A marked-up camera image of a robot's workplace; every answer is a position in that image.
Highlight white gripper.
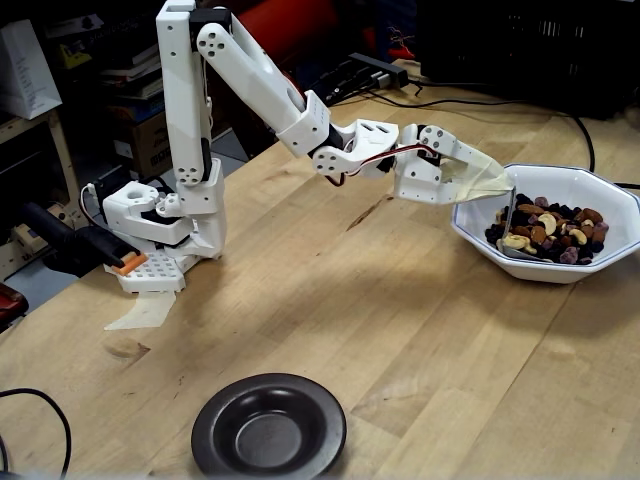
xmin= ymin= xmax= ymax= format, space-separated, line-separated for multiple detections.
xmin=392 ymin=123 xmax=511 ymax=205

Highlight metal spoon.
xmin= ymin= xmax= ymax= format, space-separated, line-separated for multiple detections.
xmin=497 ymin=185 xmax=554 ymax=264

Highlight white octagonal bowl blue rim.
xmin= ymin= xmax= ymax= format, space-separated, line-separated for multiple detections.
xmin=449 ymin=162 xmax=640 ymax=285

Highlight dark brown plate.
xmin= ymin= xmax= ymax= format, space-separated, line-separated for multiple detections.
xmin=190 ymin=372 xmax=348 ymax=480

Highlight beige masking tape wrap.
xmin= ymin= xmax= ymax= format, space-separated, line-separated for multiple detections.
xmin=439 ymin=142 xmax=515 ymax=204

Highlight black power strip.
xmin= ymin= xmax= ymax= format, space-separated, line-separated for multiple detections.
xmin=348 ymin=52 xmax=410 ymax=90

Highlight nut and dried fruit mix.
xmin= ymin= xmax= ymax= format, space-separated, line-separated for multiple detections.
xmin=483 ymin=192 xmax=610 ymax=266

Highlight large black case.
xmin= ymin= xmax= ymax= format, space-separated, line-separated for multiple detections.
xmin=417 ymin=0 xmax=640 ymax=121

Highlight red chair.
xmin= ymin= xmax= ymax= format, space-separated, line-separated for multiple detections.
xmin=234 ymin=0 xmax=419 ymax=76

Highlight printed cardboard box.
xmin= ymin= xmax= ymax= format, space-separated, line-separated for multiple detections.
xmin=113 ymin=110 xmax=174 ymax=177

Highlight stack of books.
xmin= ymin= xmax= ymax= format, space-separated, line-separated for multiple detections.
xmin=97 ymin=42 xmax=165 ymax=101

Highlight black clamp orange tip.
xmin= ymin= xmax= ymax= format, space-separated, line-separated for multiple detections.
xmin=18 ymin=201 xmax=149 ymax=277

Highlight small yellow object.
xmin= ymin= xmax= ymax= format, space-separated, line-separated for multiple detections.
xmin=58 ymin=42 xmax=94 ymax=70

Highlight white paper bag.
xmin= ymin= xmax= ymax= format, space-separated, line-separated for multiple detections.
xmin=0 ymin=18 xmax=64 ymax=121

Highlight red brown seat edge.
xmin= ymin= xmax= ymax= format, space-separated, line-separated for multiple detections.
xmin=0 ymin=281 xmax=30 ymax=331

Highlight black cable across table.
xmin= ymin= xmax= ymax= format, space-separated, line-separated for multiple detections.
xmin=384 ymin=74 xmax=640 ymax=191

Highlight wooden shelf frame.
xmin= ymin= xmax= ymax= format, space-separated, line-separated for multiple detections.
xmin=0 ymin=107 xmax=84 ymax=211

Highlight thin black looped cable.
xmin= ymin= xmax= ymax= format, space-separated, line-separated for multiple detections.
xmin=0 ymin=388 xmax=73 ymax=480

